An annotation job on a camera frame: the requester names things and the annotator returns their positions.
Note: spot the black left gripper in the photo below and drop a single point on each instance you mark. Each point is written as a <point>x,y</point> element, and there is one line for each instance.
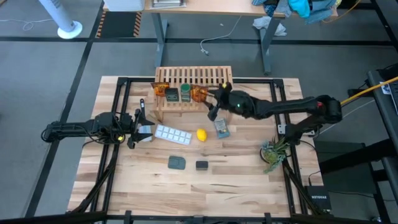
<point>132,127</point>

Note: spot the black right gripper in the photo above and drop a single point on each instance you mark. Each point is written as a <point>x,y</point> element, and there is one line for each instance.
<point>231,99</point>

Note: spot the orange taco seasoning packet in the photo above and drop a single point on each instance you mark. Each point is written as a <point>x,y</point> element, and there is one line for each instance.
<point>160,89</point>
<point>199,93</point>

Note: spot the oregano glass jar green lid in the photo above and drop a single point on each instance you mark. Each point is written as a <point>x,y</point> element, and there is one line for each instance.
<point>185,88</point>

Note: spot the green black pepper tin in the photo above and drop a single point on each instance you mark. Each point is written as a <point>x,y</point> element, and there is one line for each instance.
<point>172,95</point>
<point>202,165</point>

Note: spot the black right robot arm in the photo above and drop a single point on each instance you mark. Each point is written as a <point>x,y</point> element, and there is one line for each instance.
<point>295,107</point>

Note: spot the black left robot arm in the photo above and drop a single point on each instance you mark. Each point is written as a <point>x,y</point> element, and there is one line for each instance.
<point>77,127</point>

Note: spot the wooden slatted spice shelf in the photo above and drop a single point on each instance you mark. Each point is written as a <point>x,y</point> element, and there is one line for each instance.
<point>192,74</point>

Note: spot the small white box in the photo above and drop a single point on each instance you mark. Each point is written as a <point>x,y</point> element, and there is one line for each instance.
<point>145,130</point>

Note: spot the light blue flat packet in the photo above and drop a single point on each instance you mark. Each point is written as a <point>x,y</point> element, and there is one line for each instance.
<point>222,128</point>

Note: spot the white ice cube tray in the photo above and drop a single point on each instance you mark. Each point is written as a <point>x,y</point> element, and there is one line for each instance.
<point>172,134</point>

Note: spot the yellow lemon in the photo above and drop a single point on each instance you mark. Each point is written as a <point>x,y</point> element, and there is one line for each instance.
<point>202,135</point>

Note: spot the potted green air plant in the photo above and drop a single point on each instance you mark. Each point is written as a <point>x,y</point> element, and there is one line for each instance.
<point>275,152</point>

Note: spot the wooden desk grey legs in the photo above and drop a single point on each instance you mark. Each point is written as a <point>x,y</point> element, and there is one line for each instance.
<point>217,9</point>

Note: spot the white cloth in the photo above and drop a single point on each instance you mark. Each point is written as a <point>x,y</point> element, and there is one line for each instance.
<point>264,23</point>

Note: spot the black mat hazard stripes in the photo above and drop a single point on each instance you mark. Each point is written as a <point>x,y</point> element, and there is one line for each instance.
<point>118,25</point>

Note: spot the stack of papers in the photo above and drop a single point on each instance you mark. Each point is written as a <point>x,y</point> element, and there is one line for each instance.
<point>168,3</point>

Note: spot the white tower fan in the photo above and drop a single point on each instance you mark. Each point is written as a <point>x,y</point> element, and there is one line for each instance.
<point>66,29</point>

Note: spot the large white box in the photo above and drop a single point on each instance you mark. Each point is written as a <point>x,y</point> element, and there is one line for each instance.
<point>124,4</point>

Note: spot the teal cloth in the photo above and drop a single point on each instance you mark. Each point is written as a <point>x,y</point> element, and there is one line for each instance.
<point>299,7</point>

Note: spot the blue grey clothes pile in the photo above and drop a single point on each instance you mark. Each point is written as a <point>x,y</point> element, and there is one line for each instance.
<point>323,11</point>

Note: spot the black side desk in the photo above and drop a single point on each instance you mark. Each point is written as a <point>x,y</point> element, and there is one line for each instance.
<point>377,124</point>

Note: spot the black aluminium table frame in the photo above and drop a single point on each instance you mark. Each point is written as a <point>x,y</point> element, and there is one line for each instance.
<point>140,80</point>

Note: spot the white metal bracket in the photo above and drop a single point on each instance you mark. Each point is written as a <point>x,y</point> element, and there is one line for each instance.
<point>281,129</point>

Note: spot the black Netgear network switch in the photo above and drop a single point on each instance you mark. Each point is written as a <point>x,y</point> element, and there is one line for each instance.
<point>318,197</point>

